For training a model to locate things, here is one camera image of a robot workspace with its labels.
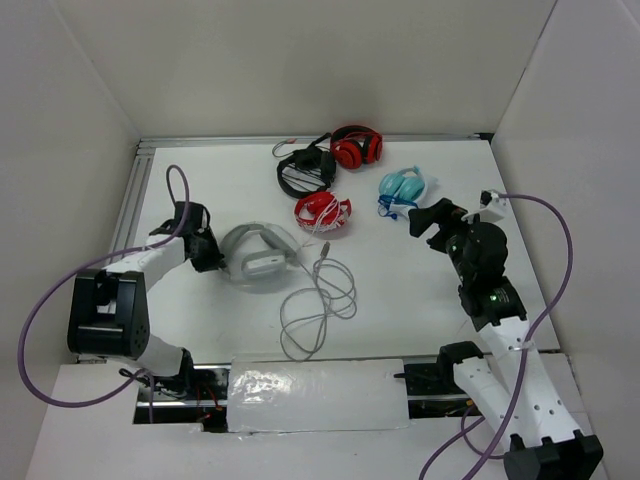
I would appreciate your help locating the white grey headphones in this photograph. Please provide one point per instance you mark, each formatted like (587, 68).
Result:
(280, 253)

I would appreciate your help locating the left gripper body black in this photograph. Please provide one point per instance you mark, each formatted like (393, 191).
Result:
(208, 252)

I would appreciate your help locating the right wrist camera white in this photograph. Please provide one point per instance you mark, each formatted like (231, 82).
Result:
(492, 208)

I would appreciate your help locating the aluminium frame rail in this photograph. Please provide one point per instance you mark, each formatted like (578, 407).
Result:
(407, 302)

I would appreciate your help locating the white taped cover plate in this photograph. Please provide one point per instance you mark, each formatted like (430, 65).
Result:
(317, 396)

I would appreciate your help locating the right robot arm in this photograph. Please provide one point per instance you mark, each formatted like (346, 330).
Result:
(510, 386)

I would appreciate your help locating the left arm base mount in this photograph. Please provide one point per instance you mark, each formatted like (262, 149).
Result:
(204, 404)

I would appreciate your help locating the red black headphones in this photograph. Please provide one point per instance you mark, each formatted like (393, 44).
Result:
(354, 146)

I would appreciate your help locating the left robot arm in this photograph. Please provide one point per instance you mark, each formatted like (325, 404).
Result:
(109, 313)

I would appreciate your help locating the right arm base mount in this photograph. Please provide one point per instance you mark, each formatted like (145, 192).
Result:
(429, 395)

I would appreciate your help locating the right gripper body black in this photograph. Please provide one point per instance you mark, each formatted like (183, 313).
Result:
(450, 238)

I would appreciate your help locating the red white headphones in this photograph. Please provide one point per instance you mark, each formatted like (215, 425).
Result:
(322, 212)

